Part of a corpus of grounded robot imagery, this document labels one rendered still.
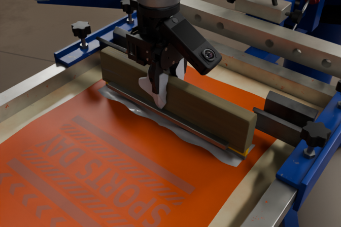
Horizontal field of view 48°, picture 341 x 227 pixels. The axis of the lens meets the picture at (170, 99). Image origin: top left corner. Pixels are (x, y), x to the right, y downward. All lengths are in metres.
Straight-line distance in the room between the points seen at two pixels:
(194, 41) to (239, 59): 0.28
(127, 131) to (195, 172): 0.16
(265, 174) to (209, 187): 0.10
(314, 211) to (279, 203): 1.29
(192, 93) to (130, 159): 0.17
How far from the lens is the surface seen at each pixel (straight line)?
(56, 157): 0.74
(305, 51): 0.90
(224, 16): 0.98
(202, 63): 0.63
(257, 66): 0.89
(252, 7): 0.98
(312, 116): 0.73
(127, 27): 1.01
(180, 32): 0.65
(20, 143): 0.79
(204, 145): 0.73
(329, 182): 2.04
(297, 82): 0.86
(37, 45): 3.04
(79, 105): 0.84
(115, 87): 0.81
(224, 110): 0.66
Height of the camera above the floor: 1.48
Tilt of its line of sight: 39 degrees down
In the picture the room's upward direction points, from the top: straight up
